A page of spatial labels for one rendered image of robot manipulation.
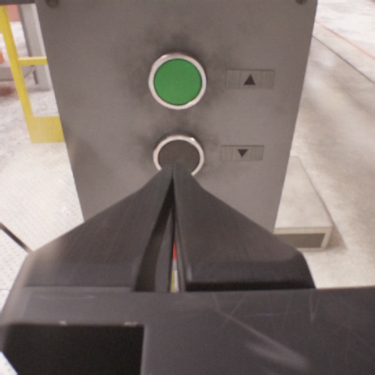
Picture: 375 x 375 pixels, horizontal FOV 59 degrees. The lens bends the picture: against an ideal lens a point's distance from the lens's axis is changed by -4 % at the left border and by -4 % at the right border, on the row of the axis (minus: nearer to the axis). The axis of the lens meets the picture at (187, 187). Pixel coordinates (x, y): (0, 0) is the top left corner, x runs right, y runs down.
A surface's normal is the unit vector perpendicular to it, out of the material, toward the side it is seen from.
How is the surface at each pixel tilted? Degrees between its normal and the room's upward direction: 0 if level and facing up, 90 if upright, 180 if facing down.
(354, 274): 0
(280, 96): 90
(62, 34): 90
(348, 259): 0
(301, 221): 0
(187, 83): 90
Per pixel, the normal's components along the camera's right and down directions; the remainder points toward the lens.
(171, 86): 0.01, 0.60
